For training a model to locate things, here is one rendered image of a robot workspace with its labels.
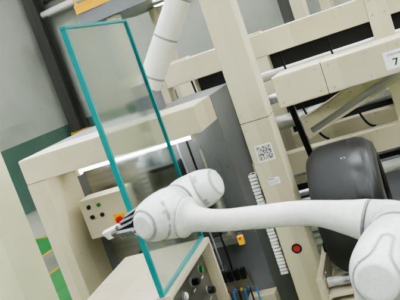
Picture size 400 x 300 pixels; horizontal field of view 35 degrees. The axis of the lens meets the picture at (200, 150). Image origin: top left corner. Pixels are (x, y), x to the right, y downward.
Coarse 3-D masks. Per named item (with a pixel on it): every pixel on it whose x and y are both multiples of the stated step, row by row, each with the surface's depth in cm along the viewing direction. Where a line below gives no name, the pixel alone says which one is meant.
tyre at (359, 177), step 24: (336, 144) 266; (360, 144) 258; (312, 168) 258; (336, 168) 252; (360, 168) 248; (312, 192) 254; (336, 192) 248; (360, 192) 244; (384, 192) 247; (336, 240) 249; (336, 264) 261
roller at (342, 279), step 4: (332, 276) 267; (336, 276) 266; (340, 276) 265; (344, 276) 265; (348, 276) 264; (328, 280) 266; (332, 280) 266; (336, 280) 265; (340, 280) 265; (344, 280) 264; (348, 280) 264; (328, 284) 266; (332, 284) 266; (336, 284) 265; (340, 284) 265; (344, 284) 265
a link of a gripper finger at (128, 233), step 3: (129, 228) 178; (132, 228) 176; (120, 231) 180; (123, 231) 179; (126, 231) 178; (129, 231) 176; (132, 231) 175; (135, 231) 174; (117, 234) 181; (120, 234) 180; (123, 234) 179; (126, 234) 178; (129, 234) 178; (132, 234) 177; (123, 237) 181; (126, 237) 180
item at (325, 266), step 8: (320, 256) 287; (328, 256) 291; (320, 264) 277; (328, 264) 285; (320, 272) 269; (328, 272) 279; (320, 280) 263; (320, 288) 264; (328, 288) 267; (328, 296) 264
